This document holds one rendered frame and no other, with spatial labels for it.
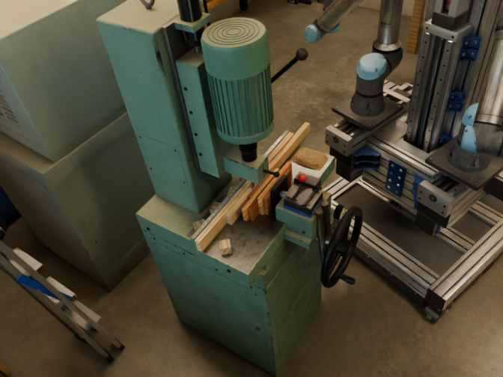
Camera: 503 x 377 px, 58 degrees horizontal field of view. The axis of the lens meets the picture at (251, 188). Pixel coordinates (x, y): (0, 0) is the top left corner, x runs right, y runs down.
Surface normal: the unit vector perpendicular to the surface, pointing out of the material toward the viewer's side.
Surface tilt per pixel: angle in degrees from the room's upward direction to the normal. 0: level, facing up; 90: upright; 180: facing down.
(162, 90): 90
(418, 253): 0
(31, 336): 0
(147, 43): 90
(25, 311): 0
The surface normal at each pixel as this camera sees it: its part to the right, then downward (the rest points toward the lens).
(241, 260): -0.09, -0.70
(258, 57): 0.72, 0.44
